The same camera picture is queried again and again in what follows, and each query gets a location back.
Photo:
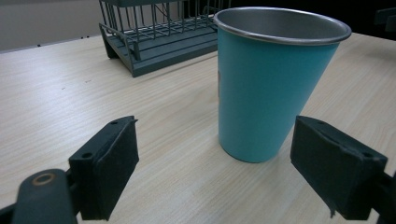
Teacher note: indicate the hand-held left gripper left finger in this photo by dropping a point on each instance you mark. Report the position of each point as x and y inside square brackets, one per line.
[106, 168]

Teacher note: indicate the teal metal cup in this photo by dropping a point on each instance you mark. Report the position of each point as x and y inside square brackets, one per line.
[264, 93]

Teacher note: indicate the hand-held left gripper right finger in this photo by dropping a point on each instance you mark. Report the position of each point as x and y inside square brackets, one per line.
[336, 168]

